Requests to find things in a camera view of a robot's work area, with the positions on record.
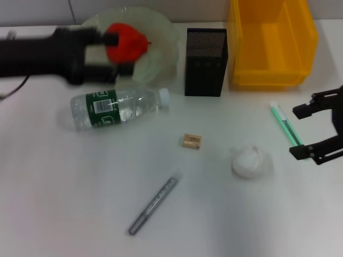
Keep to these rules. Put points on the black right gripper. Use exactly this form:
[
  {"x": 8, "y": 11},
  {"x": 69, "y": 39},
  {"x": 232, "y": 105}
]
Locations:
[{"x": 339, "y": 120}]

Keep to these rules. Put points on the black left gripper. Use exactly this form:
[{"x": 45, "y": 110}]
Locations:
[{"x": 40, "y": 56}]

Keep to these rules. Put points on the red plastic strawberry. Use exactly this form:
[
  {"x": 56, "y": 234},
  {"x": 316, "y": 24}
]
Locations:
[{"x": 126, "y": 48}]

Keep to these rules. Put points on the green white toothbrush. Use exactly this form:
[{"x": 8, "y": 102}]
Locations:
[{"x": 281, "y": 117}]

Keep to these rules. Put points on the clear green-label water bottle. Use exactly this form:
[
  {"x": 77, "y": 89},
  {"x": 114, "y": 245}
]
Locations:
[{"x": 107, "y": 109}]

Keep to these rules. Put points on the white paper ball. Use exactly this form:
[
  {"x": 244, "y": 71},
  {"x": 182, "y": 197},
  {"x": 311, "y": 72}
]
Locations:
[{"x": 249, "y": 163}]

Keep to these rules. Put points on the beige eraser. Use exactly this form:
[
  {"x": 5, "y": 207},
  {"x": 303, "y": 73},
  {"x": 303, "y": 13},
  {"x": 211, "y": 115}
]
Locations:
[{"x": 190, "y": 141}]

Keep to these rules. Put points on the grey pen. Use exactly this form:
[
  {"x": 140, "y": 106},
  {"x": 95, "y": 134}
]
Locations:
[{"x": 155, "y": 203}]

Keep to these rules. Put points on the black mesh pen holder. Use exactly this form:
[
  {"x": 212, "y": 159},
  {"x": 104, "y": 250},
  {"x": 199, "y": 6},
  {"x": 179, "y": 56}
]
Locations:
[{"x": 203, "y": 75}]

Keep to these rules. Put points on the yellow plastic storage bin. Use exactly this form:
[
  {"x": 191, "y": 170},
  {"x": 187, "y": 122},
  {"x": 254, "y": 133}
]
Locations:
[{"x": 273, "y": 53}]

